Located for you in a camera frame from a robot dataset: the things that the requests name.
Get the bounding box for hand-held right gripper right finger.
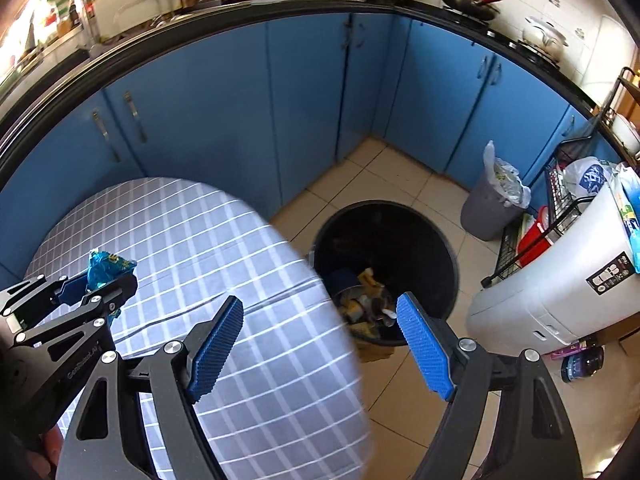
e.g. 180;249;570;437
396;291;583;480

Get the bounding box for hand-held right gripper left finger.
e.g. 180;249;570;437
55;295;246;480

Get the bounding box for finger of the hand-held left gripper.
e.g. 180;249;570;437
10;274;139;348
0;274;93;333

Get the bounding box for blue snack packet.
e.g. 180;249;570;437
86;249;138;321

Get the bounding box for blue cup white inside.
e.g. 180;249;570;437
327;267;362;306

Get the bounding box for black round trash bin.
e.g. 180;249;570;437
306;200;460;348

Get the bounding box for person's left hand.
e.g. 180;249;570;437
22;427;67;480

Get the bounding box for yellow wrapper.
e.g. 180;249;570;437
356;267;387;306

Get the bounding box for purple box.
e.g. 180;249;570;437
550;342;588;361

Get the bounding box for white plastic appliance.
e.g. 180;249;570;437
466;180;640;356

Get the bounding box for grey waste bin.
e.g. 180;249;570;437
460;175;531;242

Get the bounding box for red plastic tub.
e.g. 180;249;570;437
517;205;557;268

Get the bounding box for dark glass jar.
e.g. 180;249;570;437
560;346;606;383

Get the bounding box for clear bin liner bag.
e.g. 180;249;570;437
482;140;532;208

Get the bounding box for row of blue cabinet doors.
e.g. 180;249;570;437
0;12;621;281

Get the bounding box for white plastic bag blue print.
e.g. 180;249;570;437
562;156;618;200

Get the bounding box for blue white tissue pack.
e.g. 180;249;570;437
612;162;640;273

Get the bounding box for steel kitchen faucet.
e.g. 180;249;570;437
70;0;103;58

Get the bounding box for white dish drainer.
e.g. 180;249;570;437
92;0;181;43

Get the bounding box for steel sink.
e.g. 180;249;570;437
152;5;226;25

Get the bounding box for black kitchen countertop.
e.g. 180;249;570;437
0;0;601;181

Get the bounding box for white bowl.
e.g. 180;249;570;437
611;114;640;156

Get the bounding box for black gas hob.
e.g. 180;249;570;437
440;5;563;68

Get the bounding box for white casserole pot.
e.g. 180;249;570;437
522;16;570;58

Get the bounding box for black wire rack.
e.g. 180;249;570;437
482;67;640;288

